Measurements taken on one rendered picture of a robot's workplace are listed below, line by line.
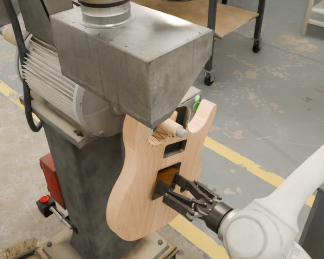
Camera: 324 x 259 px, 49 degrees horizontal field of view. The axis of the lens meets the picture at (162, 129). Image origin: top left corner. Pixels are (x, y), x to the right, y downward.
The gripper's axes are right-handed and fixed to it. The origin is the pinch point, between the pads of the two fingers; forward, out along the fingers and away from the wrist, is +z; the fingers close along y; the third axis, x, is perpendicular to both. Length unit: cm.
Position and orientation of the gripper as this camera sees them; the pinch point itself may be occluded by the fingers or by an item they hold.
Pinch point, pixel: (167, 181)
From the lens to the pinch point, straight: 101.6
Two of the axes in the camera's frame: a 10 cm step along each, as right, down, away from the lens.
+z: -7.1, -4.2, 5.6
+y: 6.7, -1.7, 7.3
